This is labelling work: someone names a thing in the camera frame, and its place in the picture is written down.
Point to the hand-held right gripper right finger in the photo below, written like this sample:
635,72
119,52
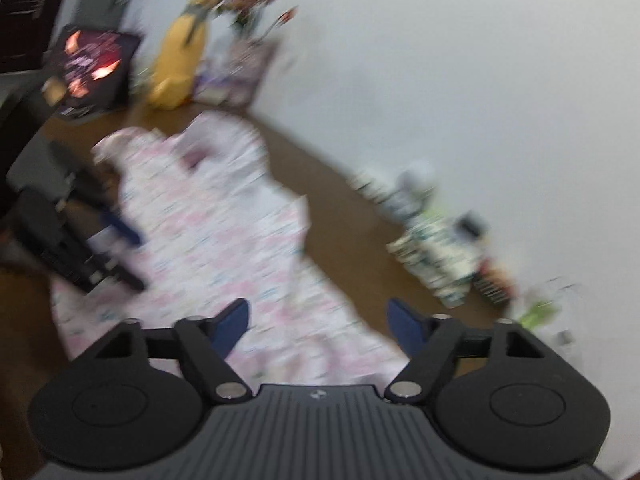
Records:
407,332

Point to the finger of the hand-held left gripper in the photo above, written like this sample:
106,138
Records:
117,270
120,230

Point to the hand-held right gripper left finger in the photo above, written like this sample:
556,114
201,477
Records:
232,327

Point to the pink floral garment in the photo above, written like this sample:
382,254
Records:
225,240

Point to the green floral cream cloth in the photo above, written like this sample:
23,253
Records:
435,252

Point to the small black box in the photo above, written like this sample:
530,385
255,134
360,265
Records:
472,224

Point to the green liquid bottle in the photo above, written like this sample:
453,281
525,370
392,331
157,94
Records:
537,314

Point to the dark printed picture box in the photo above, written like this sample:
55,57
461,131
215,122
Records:
92,72

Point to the white robot figure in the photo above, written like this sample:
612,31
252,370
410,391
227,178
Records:
415,182

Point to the purple printed box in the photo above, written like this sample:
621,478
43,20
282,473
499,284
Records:
235,72

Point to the dark cabinet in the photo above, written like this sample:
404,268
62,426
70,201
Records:
27,10

